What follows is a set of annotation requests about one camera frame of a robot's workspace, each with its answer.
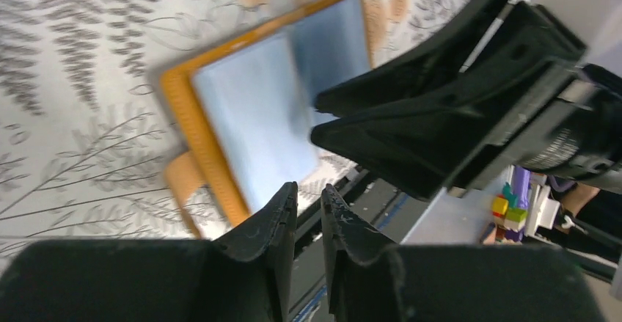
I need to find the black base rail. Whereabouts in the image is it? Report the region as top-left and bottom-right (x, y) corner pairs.
(286, 171), (429, 321)

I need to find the colourful toy brick stack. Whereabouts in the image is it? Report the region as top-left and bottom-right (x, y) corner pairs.
(480, 166), (530, 244)

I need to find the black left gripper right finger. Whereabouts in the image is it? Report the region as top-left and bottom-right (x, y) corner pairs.
(321, 184), (395, 321)

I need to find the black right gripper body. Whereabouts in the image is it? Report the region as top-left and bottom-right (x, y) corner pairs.
(447, 62), (622, 194)

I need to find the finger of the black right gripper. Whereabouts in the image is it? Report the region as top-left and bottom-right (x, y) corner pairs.
(311, 2), (586, 200)
(314, 0), (509, 117)

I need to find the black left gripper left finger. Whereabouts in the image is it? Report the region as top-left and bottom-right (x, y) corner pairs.
(213, 182), (298, 321)

